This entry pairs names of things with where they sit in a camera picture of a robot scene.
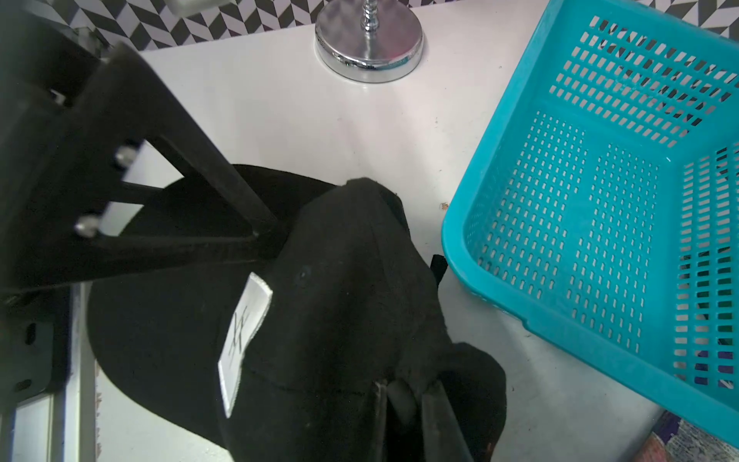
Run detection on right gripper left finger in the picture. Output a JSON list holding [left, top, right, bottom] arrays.
[[368, 379, 419, 461]]

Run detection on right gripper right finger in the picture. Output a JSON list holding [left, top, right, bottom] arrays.
[[421, 381, 473, 462]]

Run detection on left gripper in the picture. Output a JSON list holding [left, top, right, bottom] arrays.
[[1, 11, 289, 404]]

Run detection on black baseball cap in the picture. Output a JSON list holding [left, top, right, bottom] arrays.
[[87, 165, 507, 461]]

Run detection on purple snack packet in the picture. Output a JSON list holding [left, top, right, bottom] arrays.
[[631, 411, 738, 462]]

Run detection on pink metal cup stand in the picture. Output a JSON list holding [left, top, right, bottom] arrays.
[[315, 0, 425, 84]]

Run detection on teal plastic basket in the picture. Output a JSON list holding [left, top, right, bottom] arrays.
[[442, 1, 738, 445]]

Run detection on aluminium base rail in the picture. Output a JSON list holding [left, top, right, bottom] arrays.
[[1, 284, 96, 461]]

